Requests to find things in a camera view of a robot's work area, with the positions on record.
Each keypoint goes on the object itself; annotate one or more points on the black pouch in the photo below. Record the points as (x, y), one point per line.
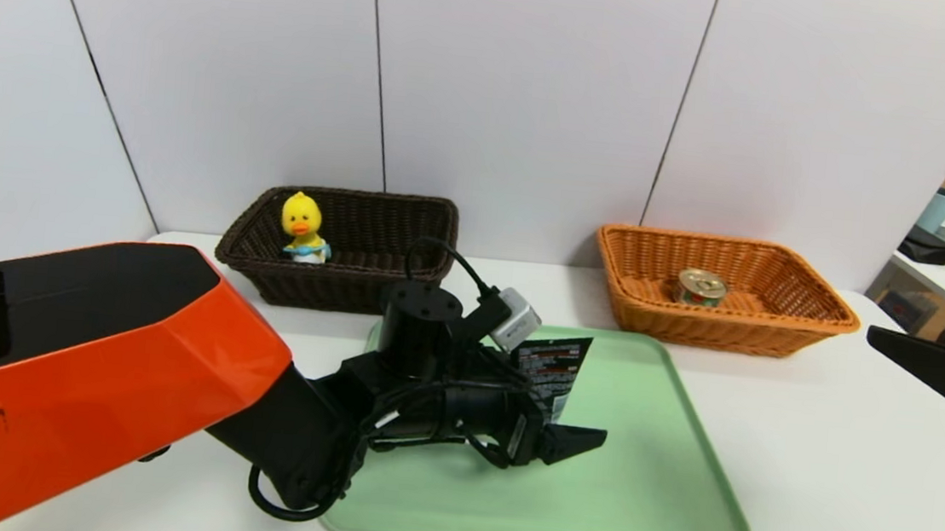
(926, 247)

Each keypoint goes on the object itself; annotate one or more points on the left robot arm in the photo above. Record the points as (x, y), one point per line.
(87, 369)

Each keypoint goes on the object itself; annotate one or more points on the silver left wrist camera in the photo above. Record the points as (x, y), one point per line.
(516, 321)

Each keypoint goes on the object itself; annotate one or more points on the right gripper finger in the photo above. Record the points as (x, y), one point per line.
(942, 375)

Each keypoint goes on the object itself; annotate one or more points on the yellow duck toy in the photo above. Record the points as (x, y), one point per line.
(304, 221)

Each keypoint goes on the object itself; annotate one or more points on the teal cup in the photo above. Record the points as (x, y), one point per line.
(935, 212)

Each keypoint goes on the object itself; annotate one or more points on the green plastic tray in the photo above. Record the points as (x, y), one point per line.
(641, 486)

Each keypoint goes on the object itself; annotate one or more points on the tin can with pull tab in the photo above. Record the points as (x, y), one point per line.
(700, 285)

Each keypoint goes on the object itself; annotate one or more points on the black cosmetic tube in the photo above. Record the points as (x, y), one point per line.
(557, 371)

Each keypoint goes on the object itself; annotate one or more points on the orange wicker basket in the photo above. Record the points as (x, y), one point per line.
(741, 327)

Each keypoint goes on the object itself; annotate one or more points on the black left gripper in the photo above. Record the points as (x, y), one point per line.
(522, 438)

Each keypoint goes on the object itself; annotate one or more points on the dark brown wicker basket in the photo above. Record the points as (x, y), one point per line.
(368, 282)

